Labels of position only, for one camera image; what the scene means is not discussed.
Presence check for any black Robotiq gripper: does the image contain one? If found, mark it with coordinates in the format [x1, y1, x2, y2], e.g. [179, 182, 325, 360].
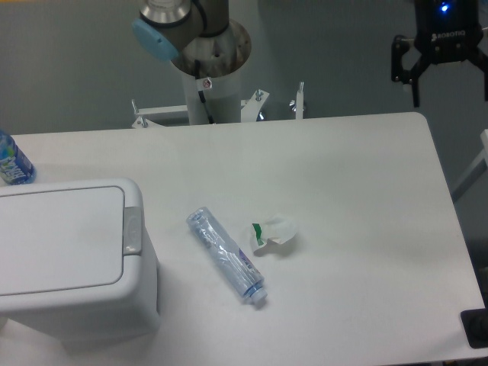
[390, 0, 488, 108]

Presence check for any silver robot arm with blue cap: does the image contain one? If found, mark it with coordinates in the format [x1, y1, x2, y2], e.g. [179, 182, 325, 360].
[132, 1, 487, 107]

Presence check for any white trash can body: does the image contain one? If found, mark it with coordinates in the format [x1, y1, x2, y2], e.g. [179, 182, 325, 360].
[1, 178, 161, 342]

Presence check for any white trash can lid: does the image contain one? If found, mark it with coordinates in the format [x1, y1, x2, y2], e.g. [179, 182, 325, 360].
[1, 187, 124, 295]

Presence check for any crumpled white paper wrapper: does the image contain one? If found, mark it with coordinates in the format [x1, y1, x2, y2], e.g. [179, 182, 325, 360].
[247, 214, 298, 256]

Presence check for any crushed clear plastic bottle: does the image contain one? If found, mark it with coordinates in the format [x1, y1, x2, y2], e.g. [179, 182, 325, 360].
[186, 207, 268, 306]

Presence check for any blue labelled water bottle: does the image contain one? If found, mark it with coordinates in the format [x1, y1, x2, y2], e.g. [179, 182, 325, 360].
[1, 130, 37, 185]

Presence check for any white frame at right edge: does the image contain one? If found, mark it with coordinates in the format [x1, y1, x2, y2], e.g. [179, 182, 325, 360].
[451, 129, 487, 202]

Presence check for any white metal base frame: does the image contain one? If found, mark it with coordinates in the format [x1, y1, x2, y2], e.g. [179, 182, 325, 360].
[130, 81, 308, 130]

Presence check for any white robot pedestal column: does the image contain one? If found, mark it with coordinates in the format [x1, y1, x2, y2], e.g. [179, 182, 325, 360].
[169, 19, 252, 125]

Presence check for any black cable on pedestal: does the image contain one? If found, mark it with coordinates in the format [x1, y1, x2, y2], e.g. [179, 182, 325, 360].
[193, 59, 215, 125]

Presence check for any black mount at table edge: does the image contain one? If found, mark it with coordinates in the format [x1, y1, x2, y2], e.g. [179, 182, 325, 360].
[461, 308, 487, 349]

